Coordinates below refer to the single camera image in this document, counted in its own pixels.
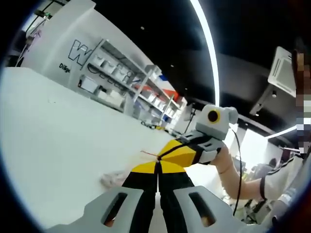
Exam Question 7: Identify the person's right hand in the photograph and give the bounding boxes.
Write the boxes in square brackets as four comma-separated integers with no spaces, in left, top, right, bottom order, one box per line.
[212,145,232,174]

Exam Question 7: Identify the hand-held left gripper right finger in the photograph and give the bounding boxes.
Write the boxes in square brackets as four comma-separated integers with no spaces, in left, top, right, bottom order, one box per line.
[158,161,246,233]

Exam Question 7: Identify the ceiling air conditioner unit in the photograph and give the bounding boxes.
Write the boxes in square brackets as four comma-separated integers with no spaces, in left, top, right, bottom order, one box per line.
[267,46,299,96]

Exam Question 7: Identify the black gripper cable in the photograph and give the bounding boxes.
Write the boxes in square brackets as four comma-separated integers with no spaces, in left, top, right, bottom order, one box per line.
[230,129,243,217]

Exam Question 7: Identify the long ceiling light strip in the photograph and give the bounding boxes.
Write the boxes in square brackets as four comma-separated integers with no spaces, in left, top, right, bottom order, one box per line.
[189,0,222,109]

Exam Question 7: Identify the large white storage box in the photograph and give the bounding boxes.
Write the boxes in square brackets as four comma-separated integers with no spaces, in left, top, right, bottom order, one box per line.
[79,75,98,94]

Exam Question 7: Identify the row of white storage bins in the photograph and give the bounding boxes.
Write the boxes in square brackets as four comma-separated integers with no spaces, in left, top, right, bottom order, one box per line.
[93,55,181,117]

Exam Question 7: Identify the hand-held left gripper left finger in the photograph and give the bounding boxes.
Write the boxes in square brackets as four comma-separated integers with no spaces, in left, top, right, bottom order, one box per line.
[45,161,160,233]

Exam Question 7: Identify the white stacked boxes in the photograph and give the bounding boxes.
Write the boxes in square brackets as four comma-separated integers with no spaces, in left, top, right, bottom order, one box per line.
[97,88,127,110]

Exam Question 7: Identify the grey metal shelving unit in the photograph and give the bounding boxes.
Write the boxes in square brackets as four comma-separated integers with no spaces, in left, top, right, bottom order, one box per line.
[79,38,185,129]

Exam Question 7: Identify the short ceiling light strip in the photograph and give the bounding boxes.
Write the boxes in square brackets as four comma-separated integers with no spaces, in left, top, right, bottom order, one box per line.
[264,125,298,139]

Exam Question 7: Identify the clear resealable bag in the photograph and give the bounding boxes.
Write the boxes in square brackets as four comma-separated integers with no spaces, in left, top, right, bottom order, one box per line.
[101,150,161,189]

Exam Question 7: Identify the yellow black tool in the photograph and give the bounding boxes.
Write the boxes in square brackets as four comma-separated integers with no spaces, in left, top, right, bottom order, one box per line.
[142,121,163,131]

